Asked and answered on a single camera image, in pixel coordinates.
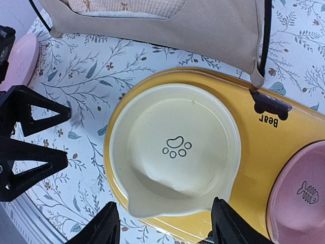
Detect floral patterned table mat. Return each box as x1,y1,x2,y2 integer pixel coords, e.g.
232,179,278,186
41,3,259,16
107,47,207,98
25,1,324,240

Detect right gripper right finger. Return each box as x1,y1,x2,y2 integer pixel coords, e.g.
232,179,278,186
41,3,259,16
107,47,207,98
211,197,271,244

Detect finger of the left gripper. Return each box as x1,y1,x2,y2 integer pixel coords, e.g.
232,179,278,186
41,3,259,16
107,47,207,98
1,137,68,202

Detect front aluminium rail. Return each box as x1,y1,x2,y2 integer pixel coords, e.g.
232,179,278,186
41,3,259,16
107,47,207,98
1,193,68,243

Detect beige fabric pet tent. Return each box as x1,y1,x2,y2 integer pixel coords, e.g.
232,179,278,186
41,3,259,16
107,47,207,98
41,0,265,88

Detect white pet cushion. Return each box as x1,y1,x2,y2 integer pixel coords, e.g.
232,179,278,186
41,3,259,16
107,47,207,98
63,0,185,19

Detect pink round plate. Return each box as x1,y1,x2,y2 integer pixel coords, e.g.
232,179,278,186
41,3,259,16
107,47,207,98
1,33,39,91

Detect pink footed pet bowl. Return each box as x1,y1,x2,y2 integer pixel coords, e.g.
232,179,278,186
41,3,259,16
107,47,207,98
267,141,324,243

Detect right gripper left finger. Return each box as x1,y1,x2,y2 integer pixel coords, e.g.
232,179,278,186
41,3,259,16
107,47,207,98
66,201,120,244

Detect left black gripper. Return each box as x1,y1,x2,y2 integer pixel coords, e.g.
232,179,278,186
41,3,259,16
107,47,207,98
0,25,71,137

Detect cream footed pet bowl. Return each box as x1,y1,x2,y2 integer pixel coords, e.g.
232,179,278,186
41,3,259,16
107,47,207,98
109,84,241,219

